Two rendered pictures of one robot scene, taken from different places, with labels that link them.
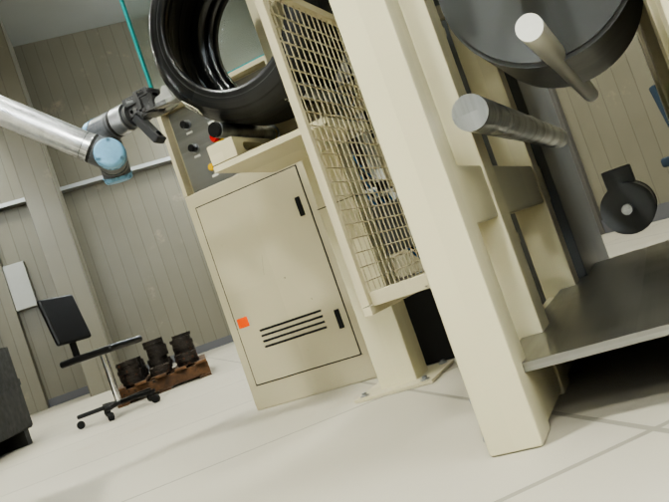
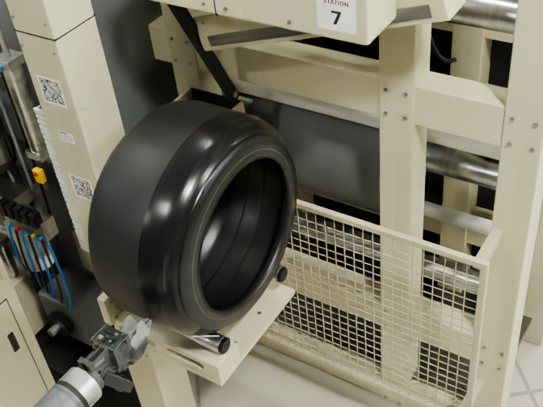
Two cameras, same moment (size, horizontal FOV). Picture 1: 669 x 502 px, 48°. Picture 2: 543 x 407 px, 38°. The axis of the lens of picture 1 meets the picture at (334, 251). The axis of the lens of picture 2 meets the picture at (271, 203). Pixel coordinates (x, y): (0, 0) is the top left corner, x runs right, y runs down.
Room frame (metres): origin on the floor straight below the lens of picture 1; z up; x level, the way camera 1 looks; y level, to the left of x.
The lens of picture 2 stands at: (1.66, 1.43, 2.43)
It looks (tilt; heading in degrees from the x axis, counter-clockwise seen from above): 40 degrees down; 283
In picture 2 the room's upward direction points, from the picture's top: 7 degrees counter-clockwise
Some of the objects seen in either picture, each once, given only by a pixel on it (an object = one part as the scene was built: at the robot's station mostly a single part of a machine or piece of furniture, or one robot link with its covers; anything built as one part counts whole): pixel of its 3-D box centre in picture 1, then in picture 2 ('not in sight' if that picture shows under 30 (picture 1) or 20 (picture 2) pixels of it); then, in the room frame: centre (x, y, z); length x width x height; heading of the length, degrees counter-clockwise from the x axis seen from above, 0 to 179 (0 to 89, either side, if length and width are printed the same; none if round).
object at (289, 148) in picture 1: (296, 146); (207, 312); (2.21, 0.01, 0.80); 0.37 x 0.36 x 0.02; 66
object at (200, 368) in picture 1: (160, 363); not in sight; (6.56, 1.75, 0.21); 1.17 x 0.81 x 0.42; 14
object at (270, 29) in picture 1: (385, 150); (337, 298); (1.87, -0.20, 0.65); 0.90 x 0.02 x 0.70; 156
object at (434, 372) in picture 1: (404, 378); not in sight; (2.45, -0.08, 0.01); 0.27 x 0.27 x 0.02; 66
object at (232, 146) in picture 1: (253, 152); (174, 337); (2.27, 0.13, 0.83); 0.36 x 0.09 x 0.06; 156
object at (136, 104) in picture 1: (142, 107); (105, 358); (2.31, 0.41, 1.09); 0.12 x 0.08 x 0.09; 66
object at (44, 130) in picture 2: not in sight; (71, 180); (2.54, -0.09, 1.19); 0.05 x 0.04 x 0.48; 66
